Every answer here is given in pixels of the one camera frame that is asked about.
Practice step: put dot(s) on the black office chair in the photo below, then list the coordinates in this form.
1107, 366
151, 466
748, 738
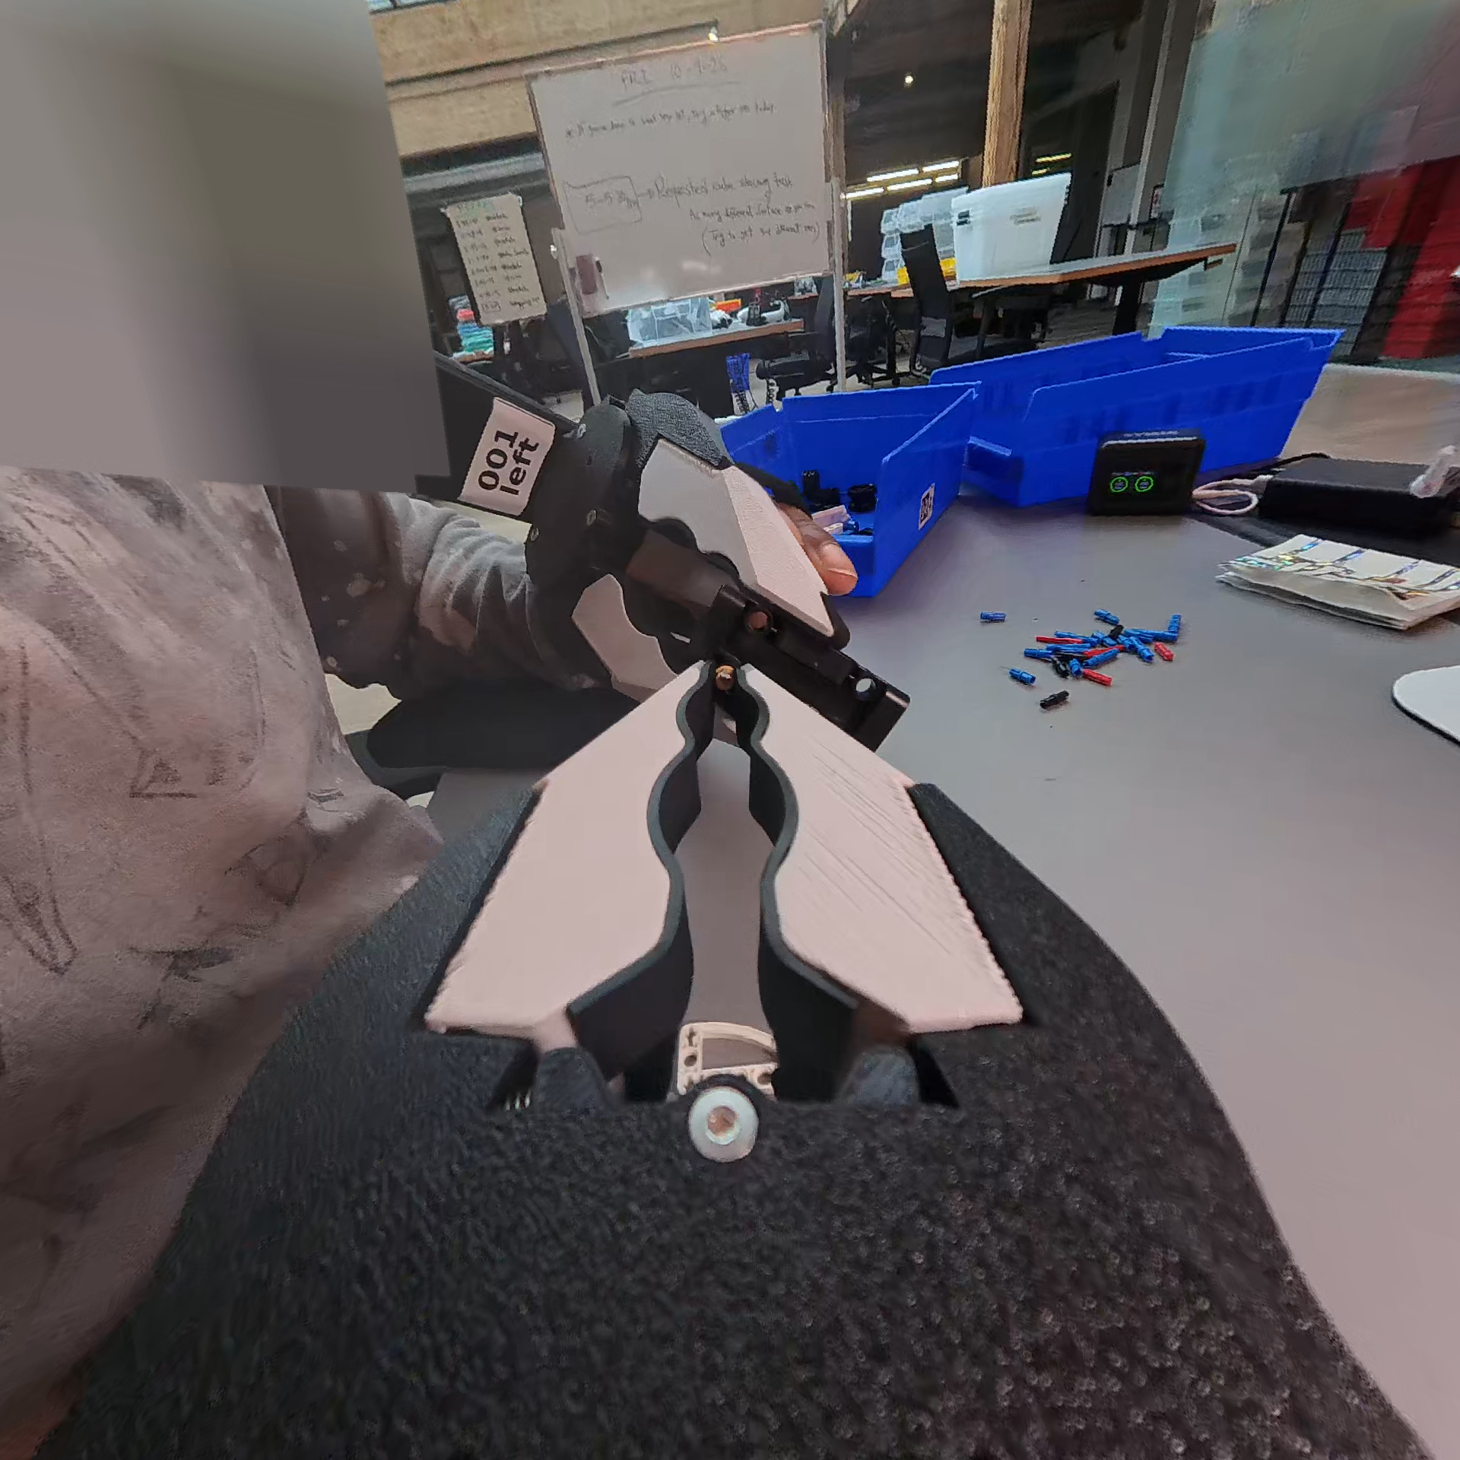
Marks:
929, 297
799, 343

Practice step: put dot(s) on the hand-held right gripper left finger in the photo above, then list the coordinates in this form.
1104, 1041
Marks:
548, 901

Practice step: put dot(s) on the black chair armrest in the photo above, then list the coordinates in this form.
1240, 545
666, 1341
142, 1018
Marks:
490, 731

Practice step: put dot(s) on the person's grey sweatshirt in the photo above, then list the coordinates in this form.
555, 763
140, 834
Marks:
170, 799

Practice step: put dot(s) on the person's left hand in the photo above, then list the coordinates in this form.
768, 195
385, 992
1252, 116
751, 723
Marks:
827, 559

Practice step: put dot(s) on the whiteboard on stand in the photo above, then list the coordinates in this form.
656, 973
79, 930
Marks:
684, 171

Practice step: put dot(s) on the folded paper booklet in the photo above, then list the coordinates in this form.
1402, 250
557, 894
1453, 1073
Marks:
1334, 582

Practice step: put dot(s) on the person's left forearm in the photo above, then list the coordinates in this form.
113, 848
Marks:
456, 594

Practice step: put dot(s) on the black toy brick assembly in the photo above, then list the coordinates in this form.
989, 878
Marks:
821, 673

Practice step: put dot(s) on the pile of coloured pins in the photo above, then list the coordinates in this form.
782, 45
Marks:
1095, 650

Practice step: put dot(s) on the white storage box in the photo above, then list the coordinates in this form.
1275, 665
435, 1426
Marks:
1010, 229

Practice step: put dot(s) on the wooden pillar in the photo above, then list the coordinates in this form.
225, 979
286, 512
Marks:
1007, 92

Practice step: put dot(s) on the grey desk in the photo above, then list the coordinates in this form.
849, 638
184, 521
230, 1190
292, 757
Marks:
1141, 913

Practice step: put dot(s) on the wooden background table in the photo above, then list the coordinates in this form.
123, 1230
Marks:
1083, 268
718, 334

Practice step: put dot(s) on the book stand with white base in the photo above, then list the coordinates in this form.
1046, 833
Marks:
1431, 702

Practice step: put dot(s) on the black power adapter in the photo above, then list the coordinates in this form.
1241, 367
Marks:
1346, 497

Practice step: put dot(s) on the blue plastic bin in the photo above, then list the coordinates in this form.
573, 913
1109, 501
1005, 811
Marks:
1141, 411

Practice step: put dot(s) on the handwritten paper sheet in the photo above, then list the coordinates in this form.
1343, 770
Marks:
496, 258

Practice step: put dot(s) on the white curved panel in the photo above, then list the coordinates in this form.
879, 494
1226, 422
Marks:
730, 1056

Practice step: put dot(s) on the rack of storage drawers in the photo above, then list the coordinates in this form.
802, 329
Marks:
1369, 262

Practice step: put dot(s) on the black device with green display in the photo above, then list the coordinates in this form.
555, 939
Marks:
1147, 457

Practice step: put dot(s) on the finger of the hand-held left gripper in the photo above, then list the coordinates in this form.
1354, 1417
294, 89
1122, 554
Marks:
741, 526
616, 640

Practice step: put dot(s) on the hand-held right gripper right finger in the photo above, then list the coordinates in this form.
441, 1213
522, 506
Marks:
890, 901

